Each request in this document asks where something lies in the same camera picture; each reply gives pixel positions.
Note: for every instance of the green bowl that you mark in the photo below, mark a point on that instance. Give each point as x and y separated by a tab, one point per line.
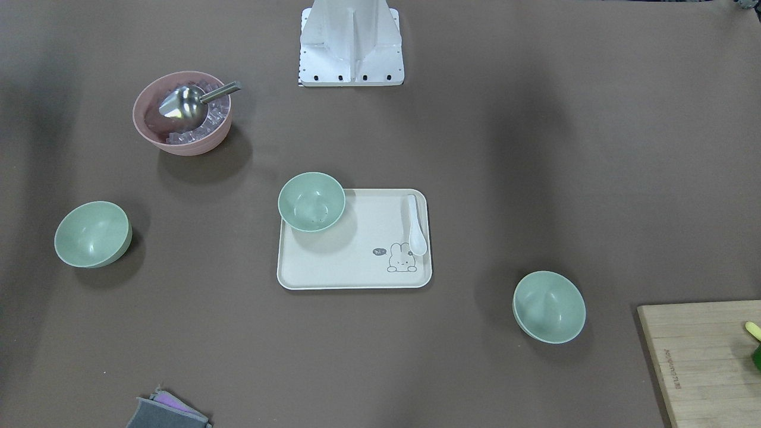
549	307
95	234
311	202

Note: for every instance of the beige serving tray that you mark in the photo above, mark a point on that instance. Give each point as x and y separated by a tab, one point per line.
367	248

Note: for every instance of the white ceramic spoon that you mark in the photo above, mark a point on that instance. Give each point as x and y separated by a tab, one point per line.
416	239

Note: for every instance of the green bowl on tray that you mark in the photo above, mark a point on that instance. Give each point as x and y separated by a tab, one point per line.
311	202

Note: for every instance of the pink bowl with ice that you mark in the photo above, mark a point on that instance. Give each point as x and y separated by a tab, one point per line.
160	131

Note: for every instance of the metal scoop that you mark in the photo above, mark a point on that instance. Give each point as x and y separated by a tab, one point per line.
186	106

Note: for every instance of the grey folded cloth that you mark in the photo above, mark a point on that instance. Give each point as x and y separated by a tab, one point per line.
163	409

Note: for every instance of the wooden cutting board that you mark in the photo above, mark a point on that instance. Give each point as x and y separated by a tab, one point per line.
702	356

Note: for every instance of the yellow plastic knife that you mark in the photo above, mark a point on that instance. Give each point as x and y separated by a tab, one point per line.
753	329

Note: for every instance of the green lime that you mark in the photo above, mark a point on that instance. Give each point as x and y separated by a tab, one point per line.
756	358

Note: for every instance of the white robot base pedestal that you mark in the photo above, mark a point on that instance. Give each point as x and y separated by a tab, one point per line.
350	44

